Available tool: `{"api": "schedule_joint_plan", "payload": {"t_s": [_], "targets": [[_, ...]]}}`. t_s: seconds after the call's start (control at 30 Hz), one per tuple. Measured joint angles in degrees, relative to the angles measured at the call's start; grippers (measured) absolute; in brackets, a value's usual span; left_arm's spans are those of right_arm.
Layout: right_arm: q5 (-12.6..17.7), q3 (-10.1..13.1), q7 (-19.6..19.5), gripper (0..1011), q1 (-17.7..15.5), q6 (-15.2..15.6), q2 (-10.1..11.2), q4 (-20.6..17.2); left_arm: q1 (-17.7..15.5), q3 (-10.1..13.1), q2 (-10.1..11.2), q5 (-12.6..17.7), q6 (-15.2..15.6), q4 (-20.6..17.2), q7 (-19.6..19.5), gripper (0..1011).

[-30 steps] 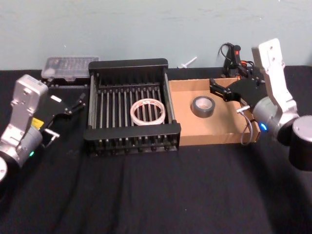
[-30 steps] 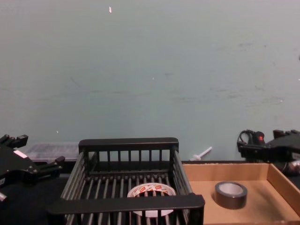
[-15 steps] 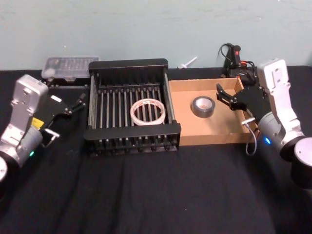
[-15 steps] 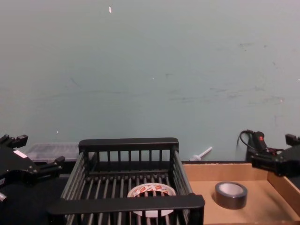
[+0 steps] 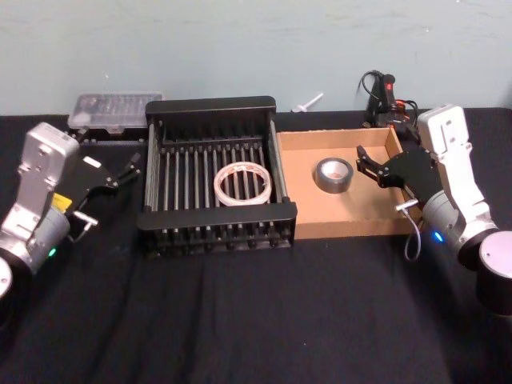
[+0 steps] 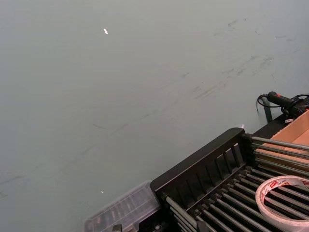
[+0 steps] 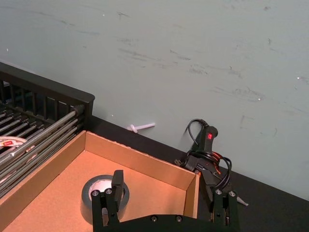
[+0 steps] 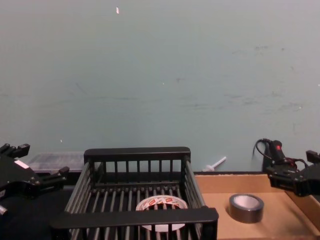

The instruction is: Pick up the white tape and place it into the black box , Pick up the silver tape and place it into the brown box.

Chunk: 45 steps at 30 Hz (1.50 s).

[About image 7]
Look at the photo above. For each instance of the white tape roll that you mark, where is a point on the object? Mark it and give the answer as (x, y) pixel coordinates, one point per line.
(12, 140)

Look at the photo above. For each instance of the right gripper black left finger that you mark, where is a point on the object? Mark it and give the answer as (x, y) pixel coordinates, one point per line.
(113, 200)

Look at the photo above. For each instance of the pale wall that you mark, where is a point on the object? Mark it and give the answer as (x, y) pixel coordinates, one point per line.
(169, 48)

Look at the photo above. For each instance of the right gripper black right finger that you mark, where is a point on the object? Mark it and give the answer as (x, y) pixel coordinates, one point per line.
(225, 207)

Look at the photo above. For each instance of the silver tape roll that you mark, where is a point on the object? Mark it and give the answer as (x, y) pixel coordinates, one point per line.
(85, 200)

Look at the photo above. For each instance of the black table cloth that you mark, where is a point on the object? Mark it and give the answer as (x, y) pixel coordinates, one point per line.
(265, 212)

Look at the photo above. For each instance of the black rack with steel bars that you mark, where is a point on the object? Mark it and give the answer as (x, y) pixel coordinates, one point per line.
(48, 91)

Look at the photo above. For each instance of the shallow brown cardboard tray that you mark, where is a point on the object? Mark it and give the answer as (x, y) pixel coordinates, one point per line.
(149, 169)

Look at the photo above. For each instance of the small white plastic piece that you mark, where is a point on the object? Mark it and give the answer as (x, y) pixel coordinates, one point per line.
(144, 126)

